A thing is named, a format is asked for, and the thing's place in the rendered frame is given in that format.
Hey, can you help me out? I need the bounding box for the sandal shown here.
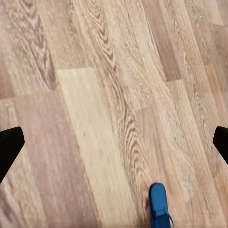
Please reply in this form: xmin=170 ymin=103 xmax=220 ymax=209
xmin=149 ymin=183 xmax=173 ymax=228

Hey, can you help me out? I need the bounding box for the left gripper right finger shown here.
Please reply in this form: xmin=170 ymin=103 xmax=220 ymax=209
xmin=213 ymin=126 xmax=228 ymax=165

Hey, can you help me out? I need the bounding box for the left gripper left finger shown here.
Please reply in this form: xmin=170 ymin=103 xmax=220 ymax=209
xmin=0 ymin=126 xmax=25 ymax=183

